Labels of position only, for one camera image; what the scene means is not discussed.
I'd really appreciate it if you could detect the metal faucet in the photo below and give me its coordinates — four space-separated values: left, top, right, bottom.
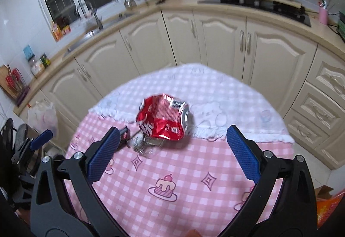
75 2 104 31

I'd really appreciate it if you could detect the black glass gas stove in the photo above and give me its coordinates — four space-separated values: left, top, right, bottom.
198 0 312 28

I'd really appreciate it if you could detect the orange dish soap bottle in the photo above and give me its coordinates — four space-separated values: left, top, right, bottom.
51 21 63 41

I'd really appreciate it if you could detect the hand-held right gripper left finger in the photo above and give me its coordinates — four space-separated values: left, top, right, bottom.
30 126 127 237

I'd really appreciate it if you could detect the dark snack wrapper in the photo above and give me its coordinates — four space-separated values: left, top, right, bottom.
119 126 132 144

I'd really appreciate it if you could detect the brown cardboard box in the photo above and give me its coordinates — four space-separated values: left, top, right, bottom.
314 185 335 200

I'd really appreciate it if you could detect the pink utensil holder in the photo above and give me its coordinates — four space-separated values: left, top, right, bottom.
318 6 330 26

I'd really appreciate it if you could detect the blue card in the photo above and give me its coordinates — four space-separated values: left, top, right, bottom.
23 45 34 60

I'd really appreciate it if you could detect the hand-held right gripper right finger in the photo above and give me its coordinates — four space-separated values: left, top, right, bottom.
220 124 318 237

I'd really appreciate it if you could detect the steel sink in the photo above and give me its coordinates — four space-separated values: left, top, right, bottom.
63 12 135 53

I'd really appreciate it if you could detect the red knife holder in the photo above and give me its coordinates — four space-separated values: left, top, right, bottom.
5 66 31 107

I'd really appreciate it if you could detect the green electric cooker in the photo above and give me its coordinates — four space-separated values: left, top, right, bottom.
336 11 345 44

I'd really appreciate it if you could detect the pink checkered tablecloth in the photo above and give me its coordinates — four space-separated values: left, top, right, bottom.
63 113 295 237

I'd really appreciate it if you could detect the pink checked tablecloth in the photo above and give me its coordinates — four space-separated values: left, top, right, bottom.
89 64 296 144

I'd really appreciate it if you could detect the clear wrapper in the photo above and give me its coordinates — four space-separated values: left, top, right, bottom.
127 133 162 158

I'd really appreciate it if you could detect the orange bag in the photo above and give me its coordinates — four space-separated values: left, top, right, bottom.
317 191 345 228

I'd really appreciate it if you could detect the hanging plastic bag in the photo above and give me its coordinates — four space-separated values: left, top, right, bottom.
27 101 59 141

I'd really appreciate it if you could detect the jar with white lid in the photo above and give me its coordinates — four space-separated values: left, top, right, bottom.
30 56 45 77

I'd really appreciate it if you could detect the wooden cutting board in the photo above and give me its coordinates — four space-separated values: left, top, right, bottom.
0 64 17 98

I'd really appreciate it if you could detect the crushed red can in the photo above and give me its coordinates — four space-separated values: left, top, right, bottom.
135 94 195 142

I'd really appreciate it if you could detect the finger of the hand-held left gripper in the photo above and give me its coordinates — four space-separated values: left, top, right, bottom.
11 130 53 166

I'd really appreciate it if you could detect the small green jar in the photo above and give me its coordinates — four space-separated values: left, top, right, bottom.
40 53 51 68

